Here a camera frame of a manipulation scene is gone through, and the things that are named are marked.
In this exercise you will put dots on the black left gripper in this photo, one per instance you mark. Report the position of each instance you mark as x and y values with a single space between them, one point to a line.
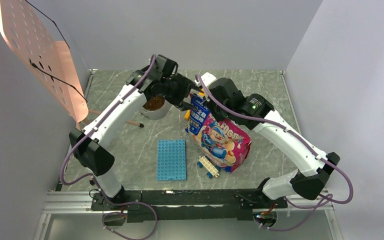
185 85

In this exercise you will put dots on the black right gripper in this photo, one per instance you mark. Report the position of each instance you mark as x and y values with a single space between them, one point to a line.
219 117

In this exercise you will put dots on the pink pet food bag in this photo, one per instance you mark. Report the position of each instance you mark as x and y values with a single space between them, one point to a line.
223 142

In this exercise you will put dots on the yellow plastic scoop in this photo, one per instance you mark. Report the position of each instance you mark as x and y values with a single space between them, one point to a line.
187 115

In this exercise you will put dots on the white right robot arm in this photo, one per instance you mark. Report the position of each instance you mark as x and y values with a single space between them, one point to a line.
314 166

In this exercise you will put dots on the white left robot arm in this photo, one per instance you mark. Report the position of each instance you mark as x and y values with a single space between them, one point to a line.
88 146

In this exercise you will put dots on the near steel bowl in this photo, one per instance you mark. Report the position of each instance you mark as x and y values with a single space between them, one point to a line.
154 103

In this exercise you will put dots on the blue studded building baseplate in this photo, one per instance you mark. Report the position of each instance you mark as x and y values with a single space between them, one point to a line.
171 160

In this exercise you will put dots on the beige toy car blue wheels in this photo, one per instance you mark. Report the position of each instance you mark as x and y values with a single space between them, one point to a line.
212 171

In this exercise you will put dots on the pink perforated stand board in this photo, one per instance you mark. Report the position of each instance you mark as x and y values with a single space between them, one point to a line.
50 61

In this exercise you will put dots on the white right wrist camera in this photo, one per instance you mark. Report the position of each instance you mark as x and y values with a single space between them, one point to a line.
207 79

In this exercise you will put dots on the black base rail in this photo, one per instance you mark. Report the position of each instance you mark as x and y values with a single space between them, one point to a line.
195 204

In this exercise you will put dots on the aluminium frame rail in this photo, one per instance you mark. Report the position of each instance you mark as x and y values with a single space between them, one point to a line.
135 150

